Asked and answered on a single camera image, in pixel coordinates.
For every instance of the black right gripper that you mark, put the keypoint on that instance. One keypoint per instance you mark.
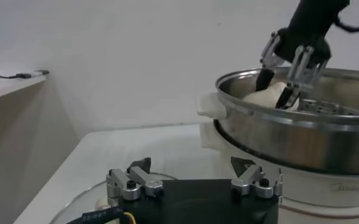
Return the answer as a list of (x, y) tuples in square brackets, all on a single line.
[(310, 27)]

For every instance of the white steamed baozi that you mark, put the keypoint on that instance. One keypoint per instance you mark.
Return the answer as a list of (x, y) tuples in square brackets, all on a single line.
[(267, 97)]

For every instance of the white side desk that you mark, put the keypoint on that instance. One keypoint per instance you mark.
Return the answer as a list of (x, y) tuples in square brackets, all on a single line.
[(2, 88)]

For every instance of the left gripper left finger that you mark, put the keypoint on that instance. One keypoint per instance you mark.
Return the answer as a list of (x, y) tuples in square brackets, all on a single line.
[(124, 185)]

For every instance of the round glass pot lid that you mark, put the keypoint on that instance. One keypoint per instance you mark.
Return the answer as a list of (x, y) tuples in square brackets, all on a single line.
[(87, 201)]

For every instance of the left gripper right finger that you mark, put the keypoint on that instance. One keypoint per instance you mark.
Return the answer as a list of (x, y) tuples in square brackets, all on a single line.
[(249, 179)]

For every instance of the small grey black adapter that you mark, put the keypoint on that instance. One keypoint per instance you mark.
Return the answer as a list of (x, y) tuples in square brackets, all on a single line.
[(33, 74)]

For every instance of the stainless steel steamer basket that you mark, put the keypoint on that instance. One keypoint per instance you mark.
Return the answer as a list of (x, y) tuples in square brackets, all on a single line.
[(289, 140)]

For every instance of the white electric pot base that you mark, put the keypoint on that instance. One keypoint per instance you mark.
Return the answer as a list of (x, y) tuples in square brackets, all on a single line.
[(313, 191)]

